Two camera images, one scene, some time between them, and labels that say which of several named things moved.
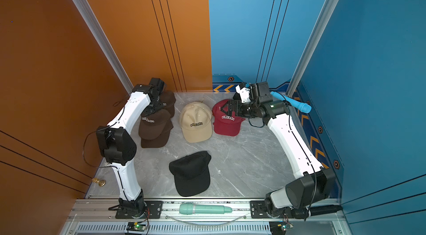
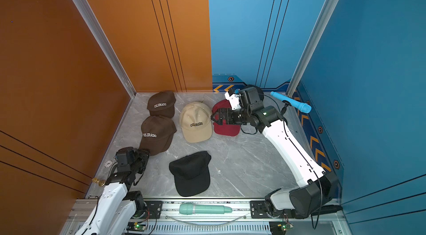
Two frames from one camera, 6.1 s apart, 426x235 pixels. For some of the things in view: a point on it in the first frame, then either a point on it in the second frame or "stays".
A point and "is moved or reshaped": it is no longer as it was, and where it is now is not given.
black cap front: [191, 173] stays
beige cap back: [196, 121] stays
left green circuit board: [135, 226] stays
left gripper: [149, 112] -> [143, 154]
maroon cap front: [225, 124] stays
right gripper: [239, 109] -> [229, 115]
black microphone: [321, 210] stays
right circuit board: [279, 227] stays
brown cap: [152, 124] is moved or reshaped
